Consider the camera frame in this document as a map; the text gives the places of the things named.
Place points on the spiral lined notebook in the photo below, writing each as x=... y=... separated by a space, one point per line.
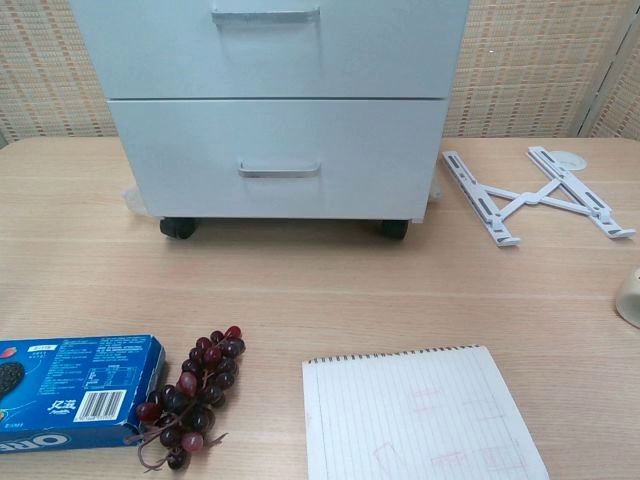
x=410 y=425

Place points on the dark red grape bunch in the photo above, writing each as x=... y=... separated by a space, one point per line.
x=200 y=395

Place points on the round translucent grommet cover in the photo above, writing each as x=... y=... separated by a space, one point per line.
x=572 y=160

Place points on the white drawer without lock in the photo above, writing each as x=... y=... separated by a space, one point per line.
x=350 y=150

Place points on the black caster wheel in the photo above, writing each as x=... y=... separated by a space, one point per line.
x=177 y=230
x=395 y=230

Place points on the woven partition screen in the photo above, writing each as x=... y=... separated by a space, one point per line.
x=525 y=65

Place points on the white folding laptop stand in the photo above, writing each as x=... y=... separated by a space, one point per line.
x=532 y=199

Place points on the mayonnaise squeeze bottle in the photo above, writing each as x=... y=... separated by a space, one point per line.
x=631 y=300

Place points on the white drawer cabinet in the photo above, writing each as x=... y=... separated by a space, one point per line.
x=420 y=219

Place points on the blue Oreo cookie box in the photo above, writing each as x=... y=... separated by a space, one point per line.
x=75 y=380

